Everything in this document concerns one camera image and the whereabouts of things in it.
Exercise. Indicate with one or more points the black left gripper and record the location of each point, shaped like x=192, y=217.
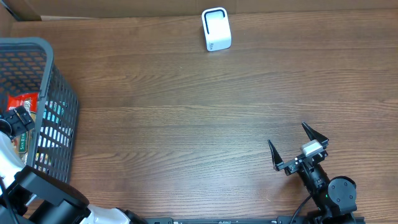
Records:
x=17, y=117

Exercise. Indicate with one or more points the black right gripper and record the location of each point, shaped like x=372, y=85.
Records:
x=291, y=164

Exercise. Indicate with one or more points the orange San Remo pasta packet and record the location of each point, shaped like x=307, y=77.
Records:
x=22, y=143

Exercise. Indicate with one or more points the teal snack bar packet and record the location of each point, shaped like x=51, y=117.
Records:
x=54, y=111

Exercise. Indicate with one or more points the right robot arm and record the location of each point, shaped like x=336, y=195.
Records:
x=330, y=200

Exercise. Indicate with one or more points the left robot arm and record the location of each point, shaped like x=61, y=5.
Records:
x=31, y=196

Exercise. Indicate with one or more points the white barcode scanner stand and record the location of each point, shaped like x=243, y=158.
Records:
x=216, y=29

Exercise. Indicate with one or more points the grey plastic mesh basket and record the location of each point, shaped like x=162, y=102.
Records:
x=27, y=66

